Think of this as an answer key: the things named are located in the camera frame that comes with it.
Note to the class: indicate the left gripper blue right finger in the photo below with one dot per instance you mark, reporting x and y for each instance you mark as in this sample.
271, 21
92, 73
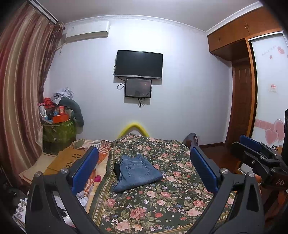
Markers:
207, 169

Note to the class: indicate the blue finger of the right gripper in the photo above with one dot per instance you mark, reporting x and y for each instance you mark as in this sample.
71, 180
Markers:
250, 143

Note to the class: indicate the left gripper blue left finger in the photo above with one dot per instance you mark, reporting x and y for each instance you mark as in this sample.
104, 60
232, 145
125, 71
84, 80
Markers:
82, 169

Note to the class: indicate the blue denim jeans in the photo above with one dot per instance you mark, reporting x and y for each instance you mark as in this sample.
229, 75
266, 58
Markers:
135, 172

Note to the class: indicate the orange patterned blanket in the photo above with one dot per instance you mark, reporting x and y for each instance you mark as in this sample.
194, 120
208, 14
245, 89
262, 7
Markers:
104, 147

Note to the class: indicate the black folded garment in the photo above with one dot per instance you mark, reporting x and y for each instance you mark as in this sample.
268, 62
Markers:
116, 170

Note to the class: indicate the green covered storage box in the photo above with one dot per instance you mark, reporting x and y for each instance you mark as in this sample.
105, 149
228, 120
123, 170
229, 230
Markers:
56, 137

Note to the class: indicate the dark floral bedspread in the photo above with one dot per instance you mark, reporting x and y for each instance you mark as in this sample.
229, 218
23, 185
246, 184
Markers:
171, 205

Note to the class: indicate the grey stuffed pillow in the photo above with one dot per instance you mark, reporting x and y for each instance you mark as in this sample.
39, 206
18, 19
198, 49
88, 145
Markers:
76, 114

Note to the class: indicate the orange box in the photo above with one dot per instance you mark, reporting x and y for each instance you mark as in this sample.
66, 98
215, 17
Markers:
60, 118

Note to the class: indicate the yellow curved footboard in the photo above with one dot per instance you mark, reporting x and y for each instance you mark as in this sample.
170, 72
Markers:
134, 126

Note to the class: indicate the white sliding wardrobe door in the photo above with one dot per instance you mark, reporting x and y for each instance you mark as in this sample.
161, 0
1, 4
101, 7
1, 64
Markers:
270, 55

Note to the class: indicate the wooden wardrobe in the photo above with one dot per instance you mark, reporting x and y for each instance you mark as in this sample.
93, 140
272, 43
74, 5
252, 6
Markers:
229, 40

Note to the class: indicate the white air conditioner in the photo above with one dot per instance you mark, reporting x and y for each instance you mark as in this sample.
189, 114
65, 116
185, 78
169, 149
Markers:
89, 30

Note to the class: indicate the striped maroon curtain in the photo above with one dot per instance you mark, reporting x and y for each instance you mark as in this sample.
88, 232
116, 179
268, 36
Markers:
28, 45

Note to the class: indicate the small black wall monitor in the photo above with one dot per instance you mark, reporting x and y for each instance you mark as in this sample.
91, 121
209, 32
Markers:
138, 88

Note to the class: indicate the black wall television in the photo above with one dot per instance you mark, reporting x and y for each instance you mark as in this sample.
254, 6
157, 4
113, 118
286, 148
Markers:
138, 64

